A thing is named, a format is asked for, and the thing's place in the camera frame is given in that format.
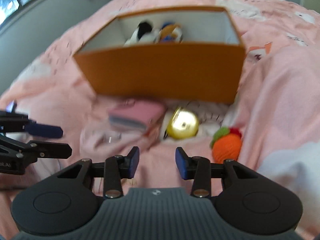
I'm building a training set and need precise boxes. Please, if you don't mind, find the pink soft cloth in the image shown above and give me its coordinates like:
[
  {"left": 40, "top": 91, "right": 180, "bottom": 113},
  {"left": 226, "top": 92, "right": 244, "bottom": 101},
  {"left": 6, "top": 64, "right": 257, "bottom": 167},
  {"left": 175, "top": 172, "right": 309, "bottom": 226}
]
[{"left": 80, "top": 127, "right": 160, "bottom": 159}]

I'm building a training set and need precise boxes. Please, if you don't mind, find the pink notebook wallet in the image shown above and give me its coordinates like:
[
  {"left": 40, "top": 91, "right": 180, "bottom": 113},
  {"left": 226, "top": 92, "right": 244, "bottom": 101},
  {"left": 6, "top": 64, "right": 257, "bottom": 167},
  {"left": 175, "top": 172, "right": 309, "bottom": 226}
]
[{"left": 108, "top": 99, "right": 166, "bottom": 132}]

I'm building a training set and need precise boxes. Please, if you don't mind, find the orange crocheted fruit toy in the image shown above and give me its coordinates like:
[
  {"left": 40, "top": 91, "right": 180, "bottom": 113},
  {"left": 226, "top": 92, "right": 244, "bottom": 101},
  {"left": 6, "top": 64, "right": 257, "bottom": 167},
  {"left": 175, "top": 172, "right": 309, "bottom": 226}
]
[{"left": 210, "top": 126, "right": 242, "bottom": 164}]

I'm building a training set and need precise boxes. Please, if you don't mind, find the round gold tin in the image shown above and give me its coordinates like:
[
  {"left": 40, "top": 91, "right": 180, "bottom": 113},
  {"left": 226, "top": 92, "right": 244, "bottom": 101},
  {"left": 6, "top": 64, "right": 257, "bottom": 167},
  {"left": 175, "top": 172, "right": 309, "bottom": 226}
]
[{"left": 164, "top": 107, "right": 200, "bottom": 140}]

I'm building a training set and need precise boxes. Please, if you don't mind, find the pink patterned bed quilt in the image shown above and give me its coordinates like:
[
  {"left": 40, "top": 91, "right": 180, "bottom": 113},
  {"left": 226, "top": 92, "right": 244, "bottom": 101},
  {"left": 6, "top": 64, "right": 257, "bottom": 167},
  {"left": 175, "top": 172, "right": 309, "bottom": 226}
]
[{"left": 1, "top": 0, "right": 319, "bottom": 239}]

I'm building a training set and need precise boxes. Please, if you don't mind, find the orange cardboard storage box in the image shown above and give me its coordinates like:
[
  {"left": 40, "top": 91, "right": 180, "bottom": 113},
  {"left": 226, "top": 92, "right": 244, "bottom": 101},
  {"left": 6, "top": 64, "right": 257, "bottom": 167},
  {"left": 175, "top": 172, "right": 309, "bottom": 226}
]
[{"left": 74, "top": 6, "right": 246, "bottom": 104}]

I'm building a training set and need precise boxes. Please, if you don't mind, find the white black plush dog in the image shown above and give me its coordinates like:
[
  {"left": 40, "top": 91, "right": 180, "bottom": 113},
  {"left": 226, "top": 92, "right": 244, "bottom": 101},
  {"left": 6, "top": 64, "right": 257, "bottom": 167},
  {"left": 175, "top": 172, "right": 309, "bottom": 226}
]
[{"left": 124, "top": 21, "right": 159, "bottom": 46}]

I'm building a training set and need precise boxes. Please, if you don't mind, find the orange blue plush toy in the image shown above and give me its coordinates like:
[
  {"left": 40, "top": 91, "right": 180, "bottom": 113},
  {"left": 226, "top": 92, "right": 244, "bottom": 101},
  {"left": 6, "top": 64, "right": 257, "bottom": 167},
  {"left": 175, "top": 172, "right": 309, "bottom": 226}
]
[{"left": 156, "top": 22, "right": 183, "bottom": 43}]

